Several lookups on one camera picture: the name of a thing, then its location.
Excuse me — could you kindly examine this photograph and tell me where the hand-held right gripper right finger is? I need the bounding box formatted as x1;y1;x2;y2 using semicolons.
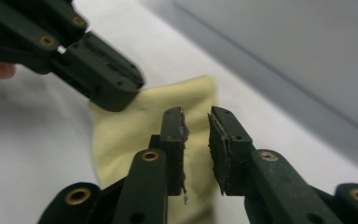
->
207;105;344;224

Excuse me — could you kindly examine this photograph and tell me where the pale yellow sock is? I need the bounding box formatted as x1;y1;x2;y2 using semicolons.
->
88;75;224;224

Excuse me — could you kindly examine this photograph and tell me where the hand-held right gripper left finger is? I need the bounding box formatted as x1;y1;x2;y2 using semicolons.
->
111;105;189;224

